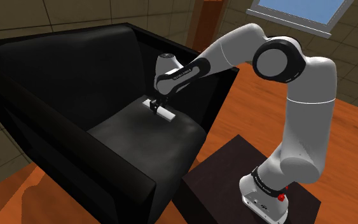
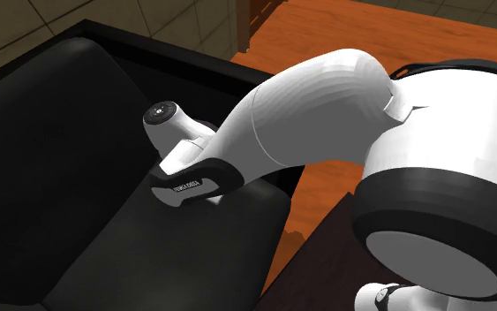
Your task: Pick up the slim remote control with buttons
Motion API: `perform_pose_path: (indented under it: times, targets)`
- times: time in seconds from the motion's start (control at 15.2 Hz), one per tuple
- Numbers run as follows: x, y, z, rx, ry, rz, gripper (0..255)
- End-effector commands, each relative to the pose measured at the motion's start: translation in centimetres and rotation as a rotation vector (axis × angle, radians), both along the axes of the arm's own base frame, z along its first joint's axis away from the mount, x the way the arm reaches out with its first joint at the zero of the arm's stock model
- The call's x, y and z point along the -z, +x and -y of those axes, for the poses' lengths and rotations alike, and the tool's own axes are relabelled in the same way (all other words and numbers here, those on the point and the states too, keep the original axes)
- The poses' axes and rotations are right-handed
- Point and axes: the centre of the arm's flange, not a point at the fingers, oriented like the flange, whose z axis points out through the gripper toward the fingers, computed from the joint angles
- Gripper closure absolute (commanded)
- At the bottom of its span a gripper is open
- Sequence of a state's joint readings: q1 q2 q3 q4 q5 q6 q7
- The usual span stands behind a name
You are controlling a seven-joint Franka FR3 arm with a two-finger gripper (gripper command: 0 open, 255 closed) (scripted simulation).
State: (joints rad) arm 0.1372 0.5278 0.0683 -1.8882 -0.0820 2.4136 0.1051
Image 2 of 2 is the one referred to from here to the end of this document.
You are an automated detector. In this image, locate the brown wooden furniture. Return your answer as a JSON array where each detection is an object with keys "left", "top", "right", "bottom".
[{"left": 236, "top": 0, "right": 290, "bottom": 55}]

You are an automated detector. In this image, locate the black sofa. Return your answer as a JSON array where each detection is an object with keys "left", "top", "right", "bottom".
[{"left": 0, "top": 19, "right": 306, "bottom": 311}]

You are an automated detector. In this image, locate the dark wooden robot stand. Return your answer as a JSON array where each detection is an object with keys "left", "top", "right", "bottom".
[{"left": 254, "top": 191, "right": 412, "bottom": 311}]

